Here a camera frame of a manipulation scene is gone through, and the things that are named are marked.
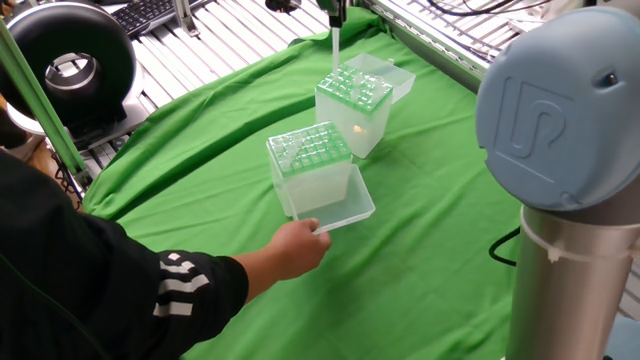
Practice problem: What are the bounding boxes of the person's right hand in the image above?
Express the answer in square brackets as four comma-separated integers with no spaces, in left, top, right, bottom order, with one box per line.
[264,218,333,282]

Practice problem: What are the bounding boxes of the black knob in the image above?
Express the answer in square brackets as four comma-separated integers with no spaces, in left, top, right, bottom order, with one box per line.
[263,0,303,15]

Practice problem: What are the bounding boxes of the black round ring device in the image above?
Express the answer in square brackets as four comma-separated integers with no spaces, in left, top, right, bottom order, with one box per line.
[0,1,147,152]

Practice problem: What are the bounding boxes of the black keyboard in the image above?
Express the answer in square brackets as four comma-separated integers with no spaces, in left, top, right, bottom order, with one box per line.
[110,0,204,40]

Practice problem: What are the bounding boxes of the bare right forearm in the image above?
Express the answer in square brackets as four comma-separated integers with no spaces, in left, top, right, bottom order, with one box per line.
[230,249,274,304]

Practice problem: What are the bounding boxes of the thin black cable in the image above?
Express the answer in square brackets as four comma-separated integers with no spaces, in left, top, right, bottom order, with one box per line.
[49,147,84,204]

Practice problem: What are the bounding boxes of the green frame post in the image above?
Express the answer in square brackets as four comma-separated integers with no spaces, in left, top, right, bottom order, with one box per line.
[0,17,94,189]

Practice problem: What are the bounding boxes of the black cable with metal plug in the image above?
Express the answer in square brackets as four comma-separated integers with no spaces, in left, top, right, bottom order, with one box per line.
[488,227,522,268]

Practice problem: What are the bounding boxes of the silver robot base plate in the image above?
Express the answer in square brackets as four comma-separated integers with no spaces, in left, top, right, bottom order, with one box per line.
[507,0,601,35]

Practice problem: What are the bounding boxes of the green cloth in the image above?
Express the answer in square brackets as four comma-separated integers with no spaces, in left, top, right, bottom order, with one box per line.
[82,5,524,360]

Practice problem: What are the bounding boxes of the white shoe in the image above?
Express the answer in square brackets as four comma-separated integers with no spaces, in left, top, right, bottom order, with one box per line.
[7,133,47,162]

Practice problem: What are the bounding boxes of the translucent tip box holding tips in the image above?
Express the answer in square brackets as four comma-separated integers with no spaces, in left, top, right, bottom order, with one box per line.
[266,121,377,235]

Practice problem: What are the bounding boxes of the translucent tip box nearly empty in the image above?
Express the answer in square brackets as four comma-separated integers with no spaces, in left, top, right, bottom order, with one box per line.
[314,52,417,160]

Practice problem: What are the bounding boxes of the aluminium bracket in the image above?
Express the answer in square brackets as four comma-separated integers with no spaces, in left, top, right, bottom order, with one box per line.
[171,0,202,38]

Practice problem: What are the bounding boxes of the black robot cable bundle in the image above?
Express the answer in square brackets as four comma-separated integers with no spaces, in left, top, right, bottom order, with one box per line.
[424,0,556,19]

